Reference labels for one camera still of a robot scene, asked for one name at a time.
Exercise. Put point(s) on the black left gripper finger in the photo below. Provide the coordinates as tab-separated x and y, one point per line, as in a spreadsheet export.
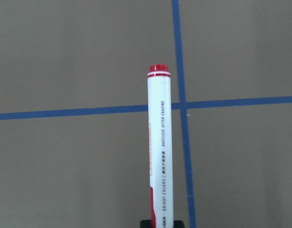
147	224

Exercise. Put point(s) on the brown paper table mat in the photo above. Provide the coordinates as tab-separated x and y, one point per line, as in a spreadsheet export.
74	132

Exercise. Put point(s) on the red and white marker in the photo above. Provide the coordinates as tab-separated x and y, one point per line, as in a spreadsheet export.
160	146

